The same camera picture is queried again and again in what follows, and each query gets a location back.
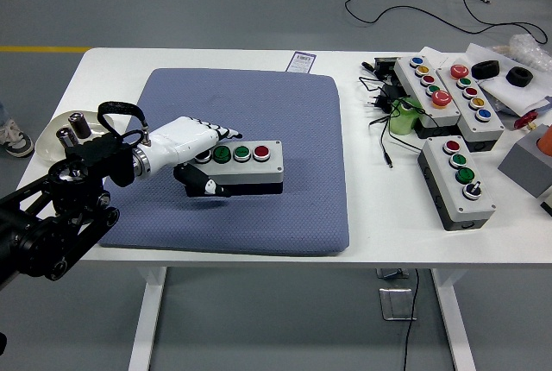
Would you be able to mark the black plug adapter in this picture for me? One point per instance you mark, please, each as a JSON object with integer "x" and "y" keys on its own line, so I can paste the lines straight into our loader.
{"x": 390, "y": 92}

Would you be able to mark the black charger block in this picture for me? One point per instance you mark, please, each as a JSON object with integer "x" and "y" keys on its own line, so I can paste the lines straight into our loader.
{"x": 385, "y": 68}

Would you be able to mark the white shallow dish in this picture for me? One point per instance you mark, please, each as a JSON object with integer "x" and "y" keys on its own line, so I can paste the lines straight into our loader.
{"x": 47, "y": 144}

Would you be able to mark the grey five-button box, red mushroom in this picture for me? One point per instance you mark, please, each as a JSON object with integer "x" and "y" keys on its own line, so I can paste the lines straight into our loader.
{"x": 491, "y": 129}

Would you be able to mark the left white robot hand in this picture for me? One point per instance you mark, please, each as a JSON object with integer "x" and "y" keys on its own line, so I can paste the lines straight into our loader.
{"x": 181, "y": 142}

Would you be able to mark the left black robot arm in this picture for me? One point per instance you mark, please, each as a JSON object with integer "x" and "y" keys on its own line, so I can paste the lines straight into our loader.
{"x": 56, "y": 215}

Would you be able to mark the grey five-button box, yellow-ringed mushroom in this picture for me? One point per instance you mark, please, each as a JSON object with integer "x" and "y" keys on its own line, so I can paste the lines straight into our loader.
{"x": 412, "y": 82}

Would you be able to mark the metal cylinder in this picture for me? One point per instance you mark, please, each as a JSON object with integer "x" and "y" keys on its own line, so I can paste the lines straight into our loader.
{"x": 67, "y": 136}
{"x": 79, "y": 126}

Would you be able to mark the light green plastic bottle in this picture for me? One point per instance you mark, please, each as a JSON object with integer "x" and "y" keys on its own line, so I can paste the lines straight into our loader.
{"x": 403, "y": 123}

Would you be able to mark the orange object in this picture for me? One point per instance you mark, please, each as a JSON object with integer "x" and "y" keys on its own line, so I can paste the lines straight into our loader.
{"x": 547, "y": 140}

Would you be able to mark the person's foot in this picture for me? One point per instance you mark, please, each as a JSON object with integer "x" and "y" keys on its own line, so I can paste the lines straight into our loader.
{"x": 15, "y": 140}

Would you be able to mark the grey block box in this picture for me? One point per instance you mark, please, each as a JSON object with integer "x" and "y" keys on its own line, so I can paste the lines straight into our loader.
{"x": 522, "y": 168}

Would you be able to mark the metal floor socket plate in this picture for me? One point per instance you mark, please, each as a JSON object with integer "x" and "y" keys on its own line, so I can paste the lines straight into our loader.
{"x": 390, "y": 304}

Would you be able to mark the clear bubble wrap bag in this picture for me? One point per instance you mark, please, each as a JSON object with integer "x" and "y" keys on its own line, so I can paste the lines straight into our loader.
{"x": 530, "y": 52}

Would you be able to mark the purple printed label card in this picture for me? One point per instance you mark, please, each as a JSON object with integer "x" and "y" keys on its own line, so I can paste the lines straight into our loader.
{"x": 302, "y": 62}

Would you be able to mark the red knob part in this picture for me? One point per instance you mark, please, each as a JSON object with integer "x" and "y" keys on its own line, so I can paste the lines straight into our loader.
{"x": 525, "y": 121}

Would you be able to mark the white table leg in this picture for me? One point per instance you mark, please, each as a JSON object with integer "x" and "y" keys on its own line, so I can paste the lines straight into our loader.
{"x": 144, "y": 323}
{"x": 455, "y": 323}

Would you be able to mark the white paper sheet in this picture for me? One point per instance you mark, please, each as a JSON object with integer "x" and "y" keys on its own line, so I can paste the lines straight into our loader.
{"x": 513, "y": 95}

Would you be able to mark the blue-grey padded mat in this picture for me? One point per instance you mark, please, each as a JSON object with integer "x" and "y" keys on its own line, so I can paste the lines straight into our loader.
{"x": 267, "y": 99}

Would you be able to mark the grey four-button control box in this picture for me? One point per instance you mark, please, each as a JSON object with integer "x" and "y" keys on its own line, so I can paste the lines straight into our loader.
{"x": 263, "y": 172}
{"x": 444, "y": 190}

